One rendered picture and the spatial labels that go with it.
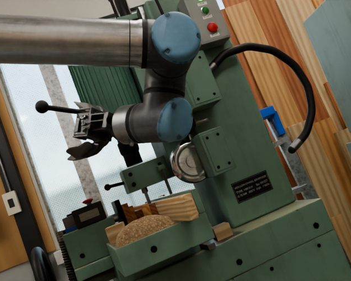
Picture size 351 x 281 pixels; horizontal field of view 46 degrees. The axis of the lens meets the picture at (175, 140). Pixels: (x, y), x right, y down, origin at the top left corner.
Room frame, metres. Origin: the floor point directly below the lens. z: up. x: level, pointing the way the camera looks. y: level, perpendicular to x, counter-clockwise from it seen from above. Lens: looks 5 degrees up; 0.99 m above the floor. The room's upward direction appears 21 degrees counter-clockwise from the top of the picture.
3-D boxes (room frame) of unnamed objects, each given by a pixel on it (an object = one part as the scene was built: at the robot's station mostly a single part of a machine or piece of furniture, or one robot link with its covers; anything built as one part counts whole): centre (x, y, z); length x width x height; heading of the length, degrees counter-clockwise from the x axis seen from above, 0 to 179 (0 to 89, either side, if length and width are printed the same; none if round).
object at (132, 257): (1.15, 0.23, 0.87); 0.61 x 0.30 x 0.06; 17
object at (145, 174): (1.23, 0.12, 1.03); 0.14 x 0.07 x 0.09; 107
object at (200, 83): (1.15, -0.11, 1.22); 0.09 x 0.08 x 0.15; 107
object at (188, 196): (1.19, 0.11, 0.92); 0.60 x 0.02 x 0.05; 17
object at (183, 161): (1.15, -0.02, 1.02); 0.12 x 0.03 x 0.12; 107
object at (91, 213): (1.12, 0.31, 0.99); 0.13 x 0.11 x 0.06; 17
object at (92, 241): (1.13, 0.31, 0.91); 0.15 x 0.14 x 0.09; 17
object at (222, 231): (1.11, -0.03, 0.82); 0.05 x 0.05 x 0.03; 12
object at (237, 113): (1.32, -0.14, 1.16); 0.22 x 0.22 x 0.72; 17
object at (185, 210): (1.16, 0.12, 0.92); 0.67 x 0.02 x 0.04; 17
